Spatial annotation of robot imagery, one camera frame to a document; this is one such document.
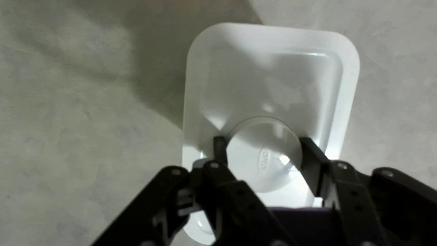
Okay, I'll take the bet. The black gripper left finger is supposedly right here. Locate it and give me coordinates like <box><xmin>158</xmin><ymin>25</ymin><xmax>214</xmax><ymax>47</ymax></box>
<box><xmin>90</xmin><ymin>135</ymin><xmax>292</xmax><ymax>246</ymax></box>

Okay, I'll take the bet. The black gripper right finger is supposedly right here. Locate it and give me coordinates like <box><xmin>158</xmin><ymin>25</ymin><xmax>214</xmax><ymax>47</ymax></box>
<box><xmin>300</xmin><ymin>135</ymin><xmax>437</xmax><ymax>246</ymax></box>

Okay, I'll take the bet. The white rectangular container lid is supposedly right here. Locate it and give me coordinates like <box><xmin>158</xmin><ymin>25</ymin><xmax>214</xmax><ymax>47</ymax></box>
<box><xmin>181</xmin><ymin>21</ymin><xmax>361</xmax><ymax>246</ymax></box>

